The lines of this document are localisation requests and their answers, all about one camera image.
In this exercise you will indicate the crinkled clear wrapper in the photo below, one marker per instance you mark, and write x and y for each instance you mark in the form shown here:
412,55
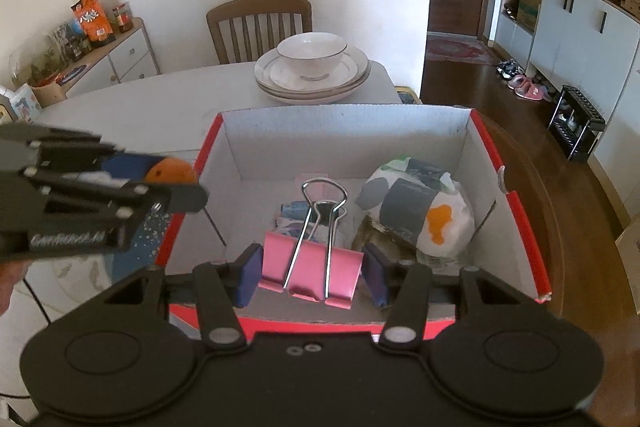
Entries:
372,234

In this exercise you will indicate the red-lidded jar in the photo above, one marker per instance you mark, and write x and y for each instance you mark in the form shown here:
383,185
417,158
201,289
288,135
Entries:
121,18

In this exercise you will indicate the pair of dark shoes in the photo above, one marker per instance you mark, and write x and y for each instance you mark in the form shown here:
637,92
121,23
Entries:
510,68

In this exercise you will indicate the orange snack bag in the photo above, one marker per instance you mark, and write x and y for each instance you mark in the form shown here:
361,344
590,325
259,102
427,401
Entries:
92,19

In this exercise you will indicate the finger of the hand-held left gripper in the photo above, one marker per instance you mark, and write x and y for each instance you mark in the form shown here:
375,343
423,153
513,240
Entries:
125,167
185,198

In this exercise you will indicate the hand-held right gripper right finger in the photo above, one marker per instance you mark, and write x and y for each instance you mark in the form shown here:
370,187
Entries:
376,277

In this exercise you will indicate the small orange ball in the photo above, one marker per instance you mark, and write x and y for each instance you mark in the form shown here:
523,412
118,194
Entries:
172,172

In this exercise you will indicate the printed cardboard box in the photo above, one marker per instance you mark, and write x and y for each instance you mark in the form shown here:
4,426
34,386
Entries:
529,3

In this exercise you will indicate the small white printed packet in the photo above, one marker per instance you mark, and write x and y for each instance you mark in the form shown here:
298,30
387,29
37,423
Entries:
290,219

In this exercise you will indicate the white marble desktop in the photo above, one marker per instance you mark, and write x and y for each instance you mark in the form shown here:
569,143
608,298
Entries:
175,97

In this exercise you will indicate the red patterned rug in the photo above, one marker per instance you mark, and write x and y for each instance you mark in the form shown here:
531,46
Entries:
457,52

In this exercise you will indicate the pair of pink shoes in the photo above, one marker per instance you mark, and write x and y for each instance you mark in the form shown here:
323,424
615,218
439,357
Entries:
529,89

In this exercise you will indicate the small cardboard box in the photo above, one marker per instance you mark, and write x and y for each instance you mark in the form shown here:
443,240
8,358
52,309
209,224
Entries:
47,93

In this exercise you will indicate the red cardboard box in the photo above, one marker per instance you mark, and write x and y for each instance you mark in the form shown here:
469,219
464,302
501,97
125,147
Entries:
350,132

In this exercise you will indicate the black shoe rack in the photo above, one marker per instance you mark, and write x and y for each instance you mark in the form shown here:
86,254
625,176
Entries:
575,117

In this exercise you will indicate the dotted tissue pack grey band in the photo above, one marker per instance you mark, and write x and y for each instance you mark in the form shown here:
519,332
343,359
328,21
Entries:
415,207

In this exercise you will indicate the wooden chair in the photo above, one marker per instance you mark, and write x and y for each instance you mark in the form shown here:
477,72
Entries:
260,9

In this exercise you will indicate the white gold-rimmed plate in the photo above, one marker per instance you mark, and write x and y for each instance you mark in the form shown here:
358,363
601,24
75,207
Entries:
367,79
357,67
310,103

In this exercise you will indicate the white gold-rimmed bowl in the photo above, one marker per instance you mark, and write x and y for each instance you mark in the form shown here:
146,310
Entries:
311,54

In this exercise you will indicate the white wooden sideboard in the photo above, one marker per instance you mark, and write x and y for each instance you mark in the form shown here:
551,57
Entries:
130,57

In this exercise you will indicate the light blue wall cabinet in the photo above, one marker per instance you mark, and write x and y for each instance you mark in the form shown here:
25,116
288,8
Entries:
575,32

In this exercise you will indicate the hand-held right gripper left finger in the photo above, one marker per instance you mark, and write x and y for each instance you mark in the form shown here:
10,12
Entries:
250,274

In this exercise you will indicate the pink binder clip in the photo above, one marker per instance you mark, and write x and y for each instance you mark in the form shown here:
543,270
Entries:
310,267

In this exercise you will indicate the printed card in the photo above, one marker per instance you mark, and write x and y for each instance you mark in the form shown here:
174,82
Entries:
24,104

